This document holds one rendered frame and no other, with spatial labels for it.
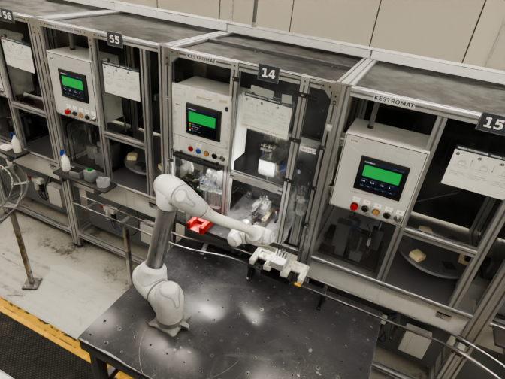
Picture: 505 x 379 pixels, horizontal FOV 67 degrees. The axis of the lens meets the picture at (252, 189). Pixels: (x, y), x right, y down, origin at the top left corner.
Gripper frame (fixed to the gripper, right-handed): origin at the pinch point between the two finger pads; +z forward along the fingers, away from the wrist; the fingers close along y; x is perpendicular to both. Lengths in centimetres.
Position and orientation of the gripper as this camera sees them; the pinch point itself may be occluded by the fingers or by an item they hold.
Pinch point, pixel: (259, 209)
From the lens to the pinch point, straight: 266.9
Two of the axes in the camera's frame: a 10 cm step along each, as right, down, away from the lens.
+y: 0.9, -8.4, -5.4
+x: -9.0, -3.0, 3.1
